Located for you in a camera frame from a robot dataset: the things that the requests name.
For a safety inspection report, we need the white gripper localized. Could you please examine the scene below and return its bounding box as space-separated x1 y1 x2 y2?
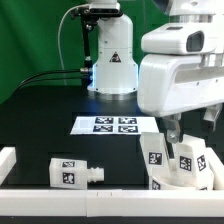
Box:
137 54 224 144

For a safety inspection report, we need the white round stool seat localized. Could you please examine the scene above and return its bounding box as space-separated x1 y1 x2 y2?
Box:
148 159 216 191

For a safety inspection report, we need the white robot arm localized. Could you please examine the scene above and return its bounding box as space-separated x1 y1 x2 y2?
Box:
86 0 224 143

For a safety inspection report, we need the white marker sheet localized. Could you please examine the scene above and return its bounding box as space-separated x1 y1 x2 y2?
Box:
70 116 159 135

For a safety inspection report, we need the green backdrop curtain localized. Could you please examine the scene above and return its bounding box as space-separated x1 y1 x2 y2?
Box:
0 0 171 105

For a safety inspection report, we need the black camera stand pole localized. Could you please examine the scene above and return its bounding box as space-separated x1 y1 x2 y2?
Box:
81 16 97 87

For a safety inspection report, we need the white front barrier wall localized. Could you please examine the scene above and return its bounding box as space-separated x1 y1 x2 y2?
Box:
0 189 224 217

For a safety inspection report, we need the black cable lower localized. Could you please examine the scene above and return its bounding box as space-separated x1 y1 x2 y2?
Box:
16 77 92 93

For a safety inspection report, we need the black cable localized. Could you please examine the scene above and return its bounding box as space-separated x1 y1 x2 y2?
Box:
16 77 92 93
16 68 92 91

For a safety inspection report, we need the black camera on stand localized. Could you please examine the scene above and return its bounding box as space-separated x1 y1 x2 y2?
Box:
81 2 122 18

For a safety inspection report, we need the grey camera cable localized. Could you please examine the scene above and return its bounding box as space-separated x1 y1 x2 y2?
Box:
56 4 90 87

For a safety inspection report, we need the black cable upper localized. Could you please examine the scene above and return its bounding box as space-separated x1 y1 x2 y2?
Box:
16 68 92 91

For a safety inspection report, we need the white left barrier wall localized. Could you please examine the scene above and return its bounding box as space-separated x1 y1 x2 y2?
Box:
0 147 16 185

